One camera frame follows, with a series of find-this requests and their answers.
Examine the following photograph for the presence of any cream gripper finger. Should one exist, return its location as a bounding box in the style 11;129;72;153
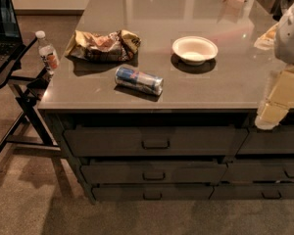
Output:
255;103;288;130

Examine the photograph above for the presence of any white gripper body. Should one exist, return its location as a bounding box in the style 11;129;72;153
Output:
268;65;294;109

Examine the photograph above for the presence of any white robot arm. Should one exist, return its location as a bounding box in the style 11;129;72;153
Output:
254;3;294;130

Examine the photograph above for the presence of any brown container at edge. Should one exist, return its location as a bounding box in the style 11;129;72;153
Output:
254;23;278;50

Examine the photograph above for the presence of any white bowl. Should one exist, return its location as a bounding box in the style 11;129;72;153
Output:
172;36;219;66

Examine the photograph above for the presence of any blue silver energy drink can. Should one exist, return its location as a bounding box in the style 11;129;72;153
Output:
115;67;164;96

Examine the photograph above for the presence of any crumpled chip bag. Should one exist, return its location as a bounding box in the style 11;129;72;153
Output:
65;29;141;63

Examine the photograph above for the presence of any clear plastic water bottle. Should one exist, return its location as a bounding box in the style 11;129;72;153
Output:
35;30;60;75

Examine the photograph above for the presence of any black laptop stand table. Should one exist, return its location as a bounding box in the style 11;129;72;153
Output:
0;32;58;154

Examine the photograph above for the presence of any black laptop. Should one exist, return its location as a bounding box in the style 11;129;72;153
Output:
0;0;25;72

